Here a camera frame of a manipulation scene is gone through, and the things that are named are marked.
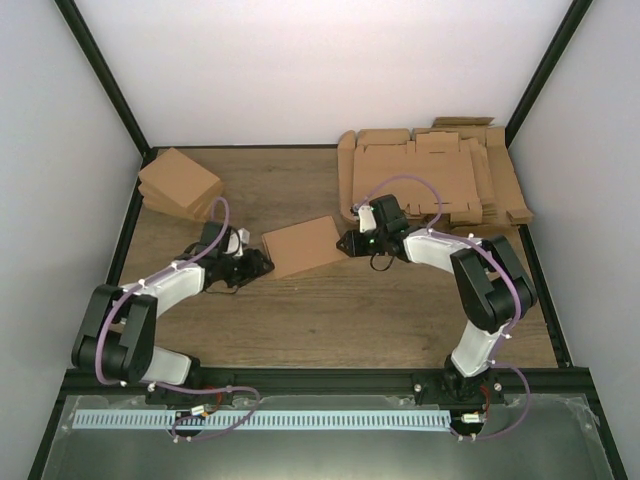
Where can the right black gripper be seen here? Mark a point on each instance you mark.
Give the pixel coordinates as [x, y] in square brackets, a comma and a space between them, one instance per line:
[352, 247]

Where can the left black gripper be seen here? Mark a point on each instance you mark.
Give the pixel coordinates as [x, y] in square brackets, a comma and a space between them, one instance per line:
[255, 267]

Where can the brown cardboard box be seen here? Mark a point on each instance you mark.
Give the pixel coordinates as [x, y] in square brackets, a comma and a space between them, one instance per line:
[302, 247]

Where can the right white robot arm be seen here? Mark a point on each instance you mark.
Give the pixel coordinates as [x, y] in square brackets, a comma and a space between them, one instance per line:
[494, 288]

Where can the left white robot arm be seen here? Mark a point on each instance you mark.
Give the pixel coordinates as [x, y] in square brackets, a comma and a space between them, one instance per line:
[116, 340]

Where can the stack of folded cardboard boxes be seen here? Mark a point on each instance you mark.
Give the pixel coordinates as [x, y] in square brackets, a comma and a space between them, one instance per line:
[176, 185]

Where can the pile of flat cardboard blanks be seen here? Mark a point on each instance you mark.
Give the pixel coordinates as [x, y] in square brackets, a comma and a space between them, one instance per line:
[458, 166]

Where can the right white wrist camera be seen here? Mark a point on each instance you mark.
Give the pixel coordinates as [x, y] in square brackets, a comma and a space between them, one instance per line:
[365, 216]

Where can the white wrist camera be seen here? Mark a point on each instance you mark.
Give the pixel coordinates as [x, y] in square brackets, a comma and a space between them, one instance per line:
[365, 216]
[238, 241]

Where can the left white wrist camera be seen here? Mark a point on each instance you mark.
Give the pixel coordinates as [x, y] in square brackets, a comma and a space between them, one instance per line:
[238, 241]

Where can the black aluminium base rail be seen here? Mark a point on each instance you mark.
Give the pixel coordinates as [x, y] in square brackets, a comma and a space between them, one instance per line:
[426, 386]

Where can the light blue slotted cable duct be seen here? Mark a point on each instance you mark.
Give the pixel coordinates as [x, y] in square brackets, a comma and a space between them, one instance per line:
[403, 420]

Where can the black frame post left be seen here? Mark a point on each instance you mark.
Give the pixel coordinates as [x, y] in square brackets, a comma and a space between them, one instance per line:
[93, 54]

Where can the black frame post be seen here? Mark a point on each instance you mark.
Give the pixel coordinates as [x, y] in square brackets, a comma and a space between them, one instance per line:
[93, 54]
[561, 39]

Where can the black frame post right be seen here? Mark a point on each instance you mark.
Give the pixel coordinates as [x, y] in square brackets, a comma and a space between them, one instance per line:
[561, 39]

